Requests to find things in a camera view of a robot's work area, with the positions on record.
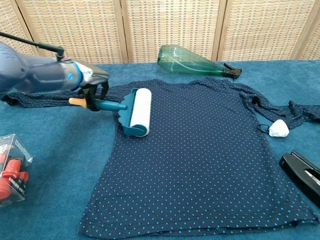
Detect black stapler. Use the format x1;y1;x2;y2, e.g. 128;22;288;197
279;149;320;207

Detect teal lint roller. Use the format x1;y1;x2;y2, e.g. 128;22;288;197
68;87;153;138

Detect small white pendant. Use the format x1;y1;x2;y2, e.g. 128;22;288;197
256;119;290;138

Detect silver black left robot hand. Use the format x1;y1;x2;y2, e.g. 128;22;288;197
76;64;110;111

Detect clear box with red items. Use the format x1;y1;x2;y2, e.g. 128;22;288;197
0;133;34;208

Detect navy polka dot shirt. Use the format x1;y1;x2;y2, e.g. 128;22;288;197
1;76;320;238

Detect woven bamboo folding screen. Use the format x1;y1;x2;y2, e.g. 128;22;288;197
0;0;320;74

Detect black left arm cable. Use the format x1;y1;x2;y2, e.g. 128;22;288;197
0;31;66;61

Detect blue plush table cloth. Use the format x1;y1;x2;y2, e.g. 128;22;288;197
0;59;320;240

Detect green plastic spray bottle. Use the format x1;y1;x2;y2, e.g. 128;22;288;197
157;44;243;80

